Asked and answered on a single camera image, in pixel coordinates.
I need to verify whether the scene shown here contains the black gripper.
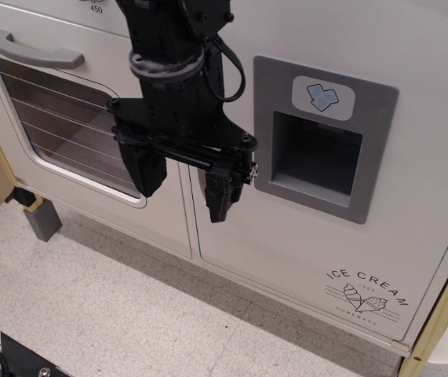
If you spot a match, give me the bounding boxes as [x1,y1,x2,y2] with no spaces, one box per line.
[106,76,257,223]

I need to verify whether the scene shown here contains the white toy fridge door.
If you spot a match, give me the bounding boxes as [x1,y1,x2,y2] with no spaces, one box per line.
[190,1,448,354]

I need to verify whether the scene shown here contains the grey fridge door handle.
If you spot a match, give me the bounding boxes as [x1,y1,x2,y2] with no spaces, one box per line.
[196,169,206,199]

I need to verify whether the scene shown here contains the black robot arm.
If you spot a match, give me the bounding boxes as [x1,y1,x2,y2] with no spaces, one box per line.
[107,1,257,223]

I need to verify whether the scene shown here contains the grey ice dispenser panel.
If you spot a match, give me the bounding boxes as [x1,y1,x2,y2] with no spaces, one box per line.
[253,56,399,224]

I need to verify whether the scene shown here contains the grey kitchen leg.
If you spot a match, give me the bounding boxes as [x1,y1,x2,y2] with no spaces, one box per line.
[24,200,62,242]

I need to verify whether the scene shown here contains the white toy oven door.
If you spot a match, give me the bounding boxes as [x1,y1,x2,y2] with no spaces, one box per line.
[0,1,191,257]

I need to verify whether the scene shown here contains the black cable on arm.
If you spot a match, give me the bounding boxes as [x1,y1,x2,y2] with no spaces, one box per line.
[206,34,246,102]

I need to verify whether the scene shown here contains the grey oven door handle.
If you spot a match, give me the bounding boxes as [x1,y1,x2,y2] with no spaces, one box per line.
[0,29,85,70]

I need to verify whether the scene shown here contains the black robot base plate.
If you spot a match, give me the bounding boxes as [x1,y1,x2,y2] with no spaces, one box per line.
[0,332,70,377]

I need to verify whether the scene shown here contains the wooden kitchen side post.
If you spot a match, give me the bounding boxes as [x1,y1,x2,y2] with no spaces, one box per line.
[398,281,448,376]

